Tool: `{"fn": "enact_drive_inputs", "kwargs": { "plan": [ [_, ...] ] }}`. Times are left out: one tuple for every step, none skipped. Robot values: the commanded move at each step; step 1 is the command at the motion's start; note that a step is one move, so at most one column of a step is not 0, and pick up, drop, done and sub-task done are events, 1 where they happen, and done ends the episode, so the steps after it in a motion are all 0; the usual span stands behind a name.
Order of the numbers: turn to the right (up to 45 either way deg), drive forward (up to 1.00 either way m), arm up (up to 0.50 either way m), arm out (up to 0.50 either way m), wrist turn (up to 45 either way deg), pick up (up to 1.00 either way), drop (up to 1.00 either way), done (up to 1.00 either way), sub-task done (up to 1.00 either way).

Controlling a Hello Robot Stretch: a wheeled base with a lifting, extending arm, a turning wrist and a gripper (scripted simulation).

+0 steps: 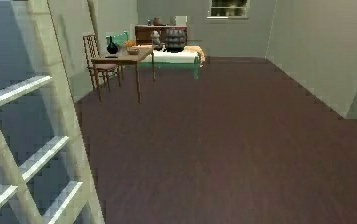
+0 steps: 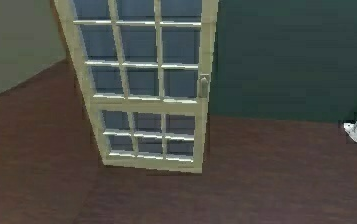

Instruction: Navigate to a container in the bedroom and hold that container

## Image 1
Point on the brown wooden dresser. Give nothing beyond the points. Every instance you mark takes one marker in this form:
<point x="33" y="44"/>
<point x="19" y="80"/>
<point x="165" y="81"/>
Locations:
<point x="146" y="33"/>

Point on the small blue bottle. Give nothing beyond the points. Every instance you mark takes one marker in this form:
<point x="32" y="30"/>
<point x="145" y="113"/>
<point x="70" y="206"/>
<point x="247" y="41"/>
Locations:
<point x="149" y="22"/>

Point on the brown wooden table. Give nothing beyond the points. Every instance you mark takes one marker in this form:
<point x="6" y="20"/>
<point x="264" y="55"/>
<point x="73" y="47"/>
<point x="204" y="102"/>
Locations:
<point x="126" y="57"/>

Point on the tan bowl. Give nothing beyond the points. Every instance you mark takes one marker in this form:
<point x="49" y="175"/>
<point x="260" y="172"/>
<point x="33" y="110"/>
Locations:
<point x="133" y="50"/>

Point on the black round vase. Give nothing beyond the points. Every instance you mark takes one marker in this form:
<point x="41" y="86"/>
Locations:
<point x="112" y="48"/>

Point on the grey teddy bear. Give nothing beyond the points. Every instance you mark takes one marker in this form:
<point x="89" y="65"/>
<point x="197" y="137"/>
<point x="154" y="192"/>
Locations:
<point x="156" y="40"/>

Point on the small black flat remote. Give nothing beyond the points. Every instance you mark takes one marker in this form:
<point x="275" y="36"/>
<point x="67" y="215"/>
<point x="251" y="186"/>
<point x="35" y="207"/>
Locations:
<point x="111" y="56"/>

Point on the green framed bed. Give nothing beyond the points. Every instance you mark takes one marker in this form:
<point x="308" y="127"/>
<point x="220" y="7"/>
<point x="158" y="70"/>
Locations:
<point x="176" y="57"/>

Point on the window with white frame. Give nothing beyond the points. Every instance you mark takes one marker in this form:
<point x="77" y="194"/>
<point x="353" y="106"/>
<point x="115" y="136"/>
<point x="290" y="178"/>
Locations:
<point x="228" y="8"/>

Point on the orange round fruit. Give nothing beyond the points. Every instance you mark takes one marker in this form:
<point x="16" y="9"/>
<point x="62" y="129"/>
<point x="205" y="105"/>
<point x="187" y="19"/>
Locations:
<point x="130" y="43"/>

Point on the brown clay pot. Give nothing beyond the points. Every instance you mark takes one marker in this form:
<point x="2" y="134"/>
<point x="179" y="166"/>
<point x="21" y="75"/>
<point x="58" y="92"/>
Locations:
<point x="157" y="21"/>

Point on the pale wooden ladder shelf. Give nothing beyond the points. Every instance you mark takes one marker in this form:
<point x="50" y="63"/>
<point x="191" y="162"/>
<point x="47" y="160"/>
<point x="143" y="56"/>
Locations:
<point x="57" y="100"/>

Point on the brown wooden chair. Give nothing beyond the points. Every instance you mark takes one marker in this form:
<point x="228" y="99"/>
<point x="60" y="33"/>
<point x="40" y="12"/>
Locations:
<point x="97" y="55"/>

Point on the white box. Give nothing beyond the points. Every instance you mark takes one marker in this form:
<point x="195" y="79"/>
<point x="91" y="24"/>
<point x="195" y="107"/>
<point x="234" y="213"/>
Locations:
<point x="181" y="20"/>

